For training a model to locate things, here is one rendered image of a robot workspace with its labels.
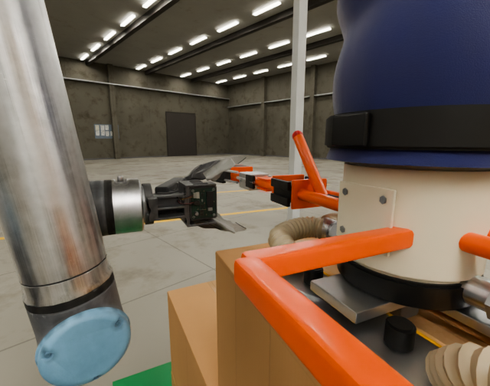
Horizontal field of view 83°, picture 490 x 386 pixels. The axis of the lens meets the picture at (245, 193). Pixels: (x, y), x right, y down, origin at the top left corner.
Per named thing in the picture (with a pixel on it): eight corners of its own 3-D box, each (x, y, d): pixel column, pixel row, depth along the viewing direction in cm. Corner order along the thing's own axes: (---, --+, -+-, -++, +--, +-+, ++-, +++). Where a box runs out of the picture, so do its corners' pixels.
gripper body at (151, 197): (220, 224, 48) (148, 234, 43) (206, 213, 56) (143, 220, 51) (220, 181, 47) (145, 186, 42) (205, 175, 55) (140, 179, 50)
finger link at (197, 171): (229, 173, 54) (194, 202, 52) (226, 172, 55) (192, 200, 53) (215, 154, 52) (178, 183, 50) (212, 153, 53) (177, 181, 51)
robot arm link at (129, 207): (115, 225, 50) (111, 172, 48) (145, 222, 52) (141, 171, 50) (115, 241, 42) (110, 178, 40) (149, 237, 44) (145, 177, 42)
